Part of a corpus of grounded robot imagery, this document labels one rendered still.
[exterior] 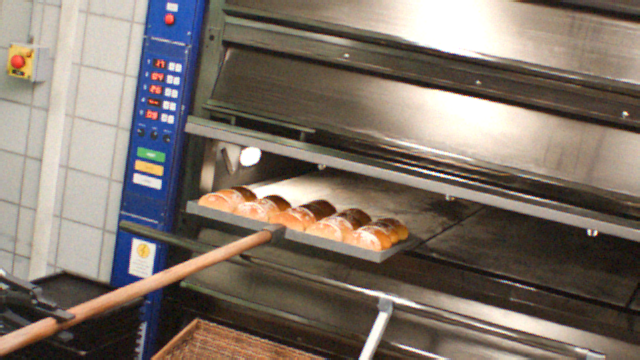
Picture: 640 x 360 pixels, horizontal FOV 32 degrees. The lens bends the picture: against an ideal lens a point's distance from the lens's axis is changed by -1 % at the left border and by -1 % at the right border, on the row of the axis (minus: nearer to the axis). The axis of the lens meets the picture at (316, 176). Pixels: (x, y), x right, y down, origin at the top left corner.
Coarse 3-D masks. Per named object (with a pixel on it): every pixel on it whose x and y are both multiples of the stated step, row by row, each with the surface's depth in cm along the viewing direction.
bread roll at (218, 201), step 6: (204, 198) 302; (210, 198) 301; (216, 198) 301; (222, 198) 301; (204, 204) 301; (210, 204) 300; (216, 204) 300; (222, 204) 300; (228, 204) 301; (228, 210) 300
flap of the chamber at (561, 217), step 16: (192, 128) 298; (208, 128) 297; (240, 144) 293; (256, 144) 292; (272, 144) 290; (320, 160) 285; (336, 160) 284; (384, 176) 279; (400, 176) 278; (448, 192) 273; (464, 192) 272; (512, 208) 268; (528, 208) 267; (544, 208) 265; (576, 224) 262; (592, 224) 261; (608, 224) 260
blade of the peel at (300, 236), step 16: (192, 208) 301; (208, 208) 299; (240, 224) 296; (256, 224) 295; (304, 240) 290; (320, 240) 289; (400, 240) 309; (416, 240) 313; (368, 256) 284; (384, 256) 287
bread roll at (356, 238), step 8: (352, 232) 289; (360, 232) 288; (368, 232) 289; (344, 240) 289; (352, 240) 287; (360, 240) 286; (368, 240) 286; (376, 240) 287; (368, 248) 286; (376, 248) 286
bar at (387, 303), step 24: (168, 240) 279; (192, 240) 277; (240, 264) 272; (264, 264) 269; (336, 288) 263; (360, 288) 261; (384, 312) 258; (408, 312) 257; (432, 312) 255; (456, 312) 254; (504, 336) 249; (528, 336) 247
